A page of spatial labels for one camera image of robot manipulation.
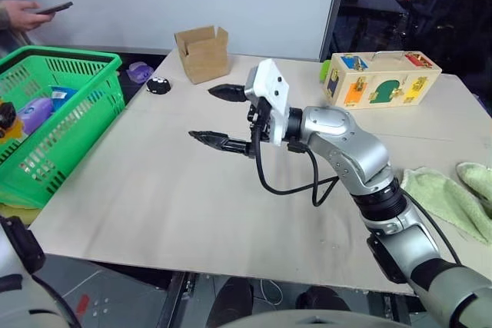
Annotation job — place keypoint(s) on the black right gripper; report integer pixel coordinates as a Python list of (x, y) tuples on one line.
[(262, 122)]

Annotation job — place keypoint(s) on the black smartphone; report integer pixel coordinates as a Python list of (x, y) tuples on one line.
[(55, 7)]

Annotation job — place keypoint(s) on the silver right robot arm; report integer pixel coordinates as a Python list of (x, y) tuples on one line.
[(346, 140)]

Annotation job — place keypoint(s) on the green plastic basket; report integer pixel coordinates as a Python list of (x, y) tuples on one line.
[(96, 60)]

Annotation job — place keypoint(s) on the person's bare hand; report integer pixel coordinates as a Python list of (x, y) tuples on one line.
[(25, 17)]

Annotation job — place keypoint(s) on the open brown cardboard box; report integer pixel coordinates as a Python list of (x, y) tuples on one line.
[(205, 61)]

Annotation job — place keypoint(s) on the black round dotted object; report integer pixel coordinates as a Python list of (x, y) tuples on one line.
[(158, 86)]

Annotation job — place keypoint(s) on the purple plastic toy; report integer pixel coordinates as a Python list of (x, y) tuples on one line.
[(139, 71)]

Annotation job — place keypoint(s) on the small green object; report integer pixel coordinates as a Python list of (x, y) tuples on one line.
[(325, 70)]

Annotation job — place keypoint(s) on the blue packet with white label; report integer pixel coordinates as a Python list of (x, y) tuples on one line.
[(65, 100)]

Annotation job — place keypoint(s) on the wooden lock box toy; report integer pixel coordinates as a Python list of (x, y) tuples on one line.
[(384, 74)]

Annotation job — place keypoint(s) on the dark rounded shape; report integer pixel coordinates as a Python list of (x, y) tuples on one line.
[(230, 303), (323, 298)]

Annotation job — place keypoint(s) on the purple oval toy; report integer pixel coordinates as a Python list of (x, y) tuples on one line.
[(36, 111)]

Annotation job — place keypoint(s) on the yellow and black toy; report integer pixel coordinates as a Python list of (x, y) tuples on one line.
[(7, 116)]

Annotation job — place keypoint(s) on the grey robot torso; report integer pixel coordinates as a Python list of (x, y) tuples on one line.
[(307, 322)]

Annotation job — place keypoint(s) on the yellow cloth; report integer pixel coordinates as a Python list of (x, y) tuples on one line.
[(15, 211)]

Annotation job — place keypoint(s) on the light green towel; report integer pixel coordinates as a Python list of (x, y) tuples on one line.
[(442, 197)]

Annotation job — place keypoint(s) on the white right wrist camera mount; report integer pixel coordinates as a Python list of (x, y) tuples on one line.
[(273, 86)]

